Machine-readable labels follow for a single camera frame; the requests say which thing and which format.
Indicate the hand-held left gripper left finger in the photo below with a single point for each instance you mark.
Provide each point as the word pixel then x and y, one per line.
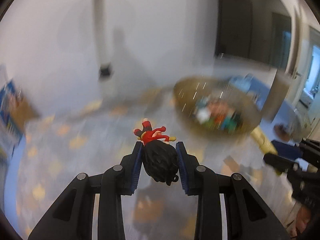
pixel 136 170

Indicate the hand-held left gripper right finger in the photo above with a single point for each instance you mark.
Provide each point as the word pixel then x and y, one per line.
pixel 182 170

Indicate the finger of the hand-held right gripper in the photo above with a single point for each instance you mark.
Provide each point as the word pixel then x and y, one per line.
pixel 277 163
pixel 285 149

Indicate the black spiky ball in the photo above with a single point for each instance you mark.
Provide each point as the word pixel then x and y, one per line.
pixel 160 160

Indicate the yellow tube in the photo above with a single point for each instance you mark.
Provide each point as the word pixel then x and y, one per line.
pixel 261 138

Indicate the amber ribbed glass bowl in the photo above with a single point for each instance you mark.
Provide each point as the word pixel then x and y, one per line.
pixel 190 90

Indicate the person's right hand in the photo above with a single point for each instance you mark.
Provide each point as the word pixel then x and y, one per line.
pixel 303 217

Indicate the brown round coaster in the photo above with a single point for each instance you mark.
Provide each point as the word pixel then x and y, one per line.
pixel 281 131

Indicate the cardboard tube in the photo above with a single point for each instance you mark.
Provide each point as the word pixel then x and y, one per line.
pixel 275 97

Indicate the leaf print tablecloth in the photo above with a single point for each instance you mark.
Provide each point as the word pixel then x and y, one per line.
pixel 75 167

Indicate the blue white tissue pack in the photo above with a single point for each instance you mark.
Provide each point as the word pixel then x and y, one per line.
pixel 243 82

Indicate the black pipe clamp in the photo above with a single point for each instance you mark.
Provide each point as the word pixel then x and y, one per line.
pixel 105 70

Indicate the cardboard pencil box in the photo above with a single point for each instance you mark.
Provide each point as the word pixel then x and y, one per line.
pixel 22 111

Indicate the black television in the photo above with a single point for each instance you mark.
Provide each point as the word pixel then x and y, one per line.
pixel 237 17

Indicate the white door frame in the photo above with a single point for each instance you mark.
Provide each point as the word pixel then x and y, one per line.
pixel 303 55

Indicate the white wall pipe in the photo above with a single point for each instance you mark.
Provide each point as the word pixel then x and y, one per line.
pixel 100 30

